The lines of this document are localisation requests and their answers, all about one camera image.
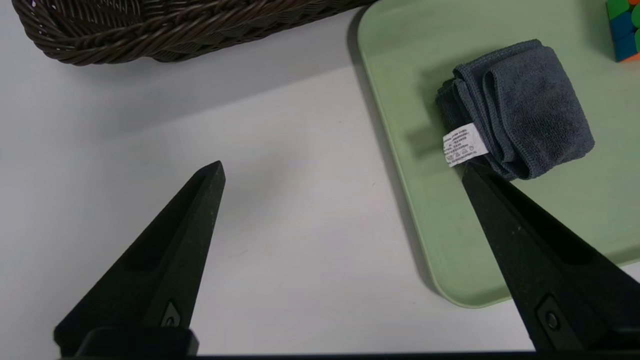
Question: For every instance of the dark grey towel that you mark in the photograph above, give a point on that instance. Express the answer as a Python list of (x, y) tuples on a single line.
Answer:
[(535, 100)]

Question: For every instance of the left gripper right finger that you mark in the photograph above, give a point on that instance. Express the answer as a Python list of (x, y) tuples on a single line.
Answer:
[(550, 270)]

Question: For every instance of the dark brown wicker basket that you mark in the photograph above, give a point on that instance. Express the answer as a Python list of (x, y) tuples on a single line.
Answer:
[(175, 30)]

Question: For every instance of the colourful puzzle cube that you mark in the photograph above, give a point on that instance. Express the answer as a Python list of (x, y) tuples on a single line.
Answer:
[(625, 35)]

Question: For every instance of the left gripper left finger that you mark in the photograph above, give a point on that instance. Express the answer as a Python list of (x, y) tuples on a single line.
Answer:
[(165, 270)]

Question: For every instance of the green plastic tray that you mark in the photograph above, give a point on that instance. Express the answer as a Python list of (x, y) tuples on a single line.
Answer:
[(600, 210)]

